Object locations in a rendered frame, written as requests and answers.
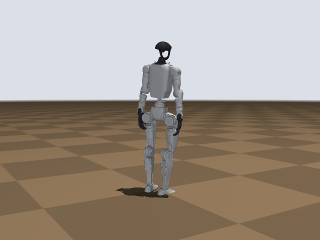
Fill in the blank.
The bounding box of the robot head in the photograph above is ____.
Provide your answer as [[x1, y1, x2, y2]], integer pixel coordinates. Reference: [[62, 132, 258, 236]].
[[155, 41, 172, 65]]

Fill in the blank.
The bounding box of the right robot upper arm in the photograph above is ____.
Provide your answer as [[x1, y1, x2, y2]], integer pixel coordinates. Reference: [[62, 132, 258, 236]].
[[169, 66, 182, 98]]

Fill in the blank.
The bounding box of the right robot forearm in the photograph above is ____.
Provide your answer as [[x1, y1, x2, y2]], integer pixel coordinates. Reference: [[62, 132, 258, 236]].
[[174, 90, 184, 118]]

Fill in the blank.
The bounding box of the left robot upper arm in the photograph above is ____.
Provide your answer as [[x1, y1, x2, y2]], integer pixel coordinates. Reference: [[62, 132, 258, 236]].
[[141, 64, 150, 94]]

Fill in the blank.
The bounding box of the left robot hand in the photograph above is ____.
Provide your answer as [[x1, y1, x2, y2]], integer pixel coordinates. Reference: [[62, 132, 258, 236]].
[[138, 108, 147, 130]]

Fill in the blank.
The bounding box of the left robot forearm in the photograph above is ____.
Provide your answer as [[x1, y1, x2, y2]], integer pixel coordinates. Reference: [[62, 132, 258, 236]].
[[137, 87, 147, 113]]

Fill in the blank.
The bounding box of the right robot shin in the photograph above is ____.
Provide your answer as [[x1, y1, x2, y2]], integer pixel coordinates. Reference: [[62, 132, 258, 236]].
[[161, 151, 174, 190]]

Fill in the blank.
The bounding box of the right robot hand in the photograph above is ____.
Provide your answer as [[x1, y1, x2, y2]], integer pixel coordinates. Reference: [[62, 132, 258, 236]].
[[173, 113, 183, 136]]

